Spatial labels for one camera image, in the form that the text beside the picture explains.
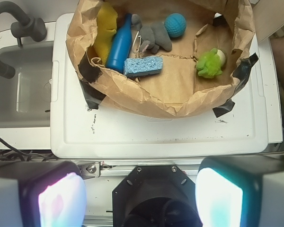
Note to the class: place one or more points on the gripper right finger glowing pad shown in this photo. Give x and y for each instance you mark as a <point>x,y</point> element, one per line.
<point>241,191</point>

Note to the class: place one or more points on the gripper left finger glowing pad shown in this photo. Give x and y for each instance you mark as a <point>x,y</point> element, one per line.
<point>41,194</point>

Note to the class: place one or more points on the green plush frog toy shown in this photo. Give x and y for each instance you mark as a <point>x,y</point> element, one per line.
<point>211,64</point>

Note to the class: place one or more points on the white plastic bin lid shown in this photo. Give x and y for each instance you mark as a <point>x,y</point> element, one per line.
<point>107,133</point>

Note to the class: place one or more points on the grey sink basin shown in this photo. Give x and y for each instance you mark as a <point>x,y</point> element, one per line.
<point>25,98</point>

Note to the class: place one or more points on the brown paper bag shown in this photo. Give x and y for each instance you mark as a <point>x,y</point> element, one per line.
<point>177,91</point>

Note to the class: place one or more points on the blue plastic bottle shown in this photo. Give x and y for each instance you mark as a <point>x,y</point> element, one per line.
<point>121,46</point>

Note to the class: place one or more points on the grey faucet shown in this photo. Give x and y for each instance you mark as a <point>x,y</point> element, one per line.
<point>25,26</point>

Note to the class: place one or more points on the blue sponge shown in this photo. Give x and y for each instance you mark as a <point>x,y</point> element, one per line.
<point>141,67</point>

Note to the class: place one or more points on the grey plush mouse toy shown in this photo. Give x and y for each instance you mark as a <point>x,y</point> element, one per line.
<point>153,37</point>

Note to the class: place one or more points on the blue textured ball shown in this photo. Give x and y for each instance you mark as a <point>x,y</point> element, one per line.
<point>175,25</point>

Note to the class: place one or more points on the yellow cloth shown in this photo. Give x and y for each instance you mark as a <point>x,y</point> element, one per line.
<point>107,28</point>

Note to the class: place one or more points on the aluminium frame rail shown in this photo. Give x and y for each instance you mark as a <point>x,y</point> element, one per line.
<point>122,167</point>

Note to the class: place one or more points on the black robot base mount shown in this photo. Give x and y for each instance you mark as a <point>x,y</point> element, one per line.
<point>155,196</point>

